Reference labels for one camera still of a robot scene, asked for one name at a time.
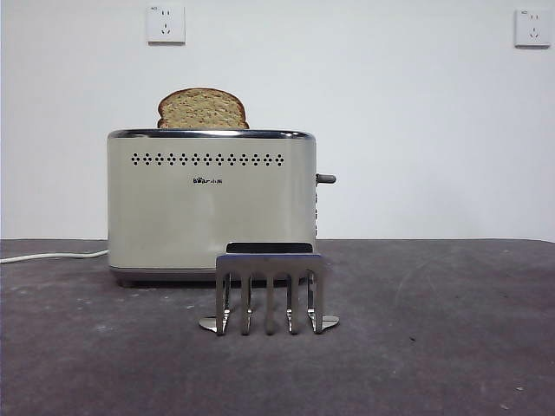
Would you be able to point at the grey toaster lever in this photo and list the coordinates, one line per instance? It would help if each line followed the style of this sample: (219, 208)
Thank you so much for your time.
(328, 178)

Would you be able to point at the brown wholegrain bread slice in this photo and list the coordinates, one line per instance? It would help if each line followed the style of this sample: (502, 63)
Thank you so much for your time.
(201, 108)

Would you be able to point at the polished steel toast rack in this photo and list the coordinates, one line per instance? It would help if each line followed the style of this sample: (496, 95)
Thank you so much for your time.
(269, 262)

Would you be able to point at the cream steel toaster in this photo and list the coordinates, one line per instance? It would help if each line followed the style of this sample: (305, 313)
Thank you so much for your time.
(173, 216)

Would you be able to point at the white wall socket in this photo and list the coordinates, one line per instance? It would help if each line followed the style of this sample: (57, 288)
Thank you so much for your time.
(532, 28)
(165, 24)

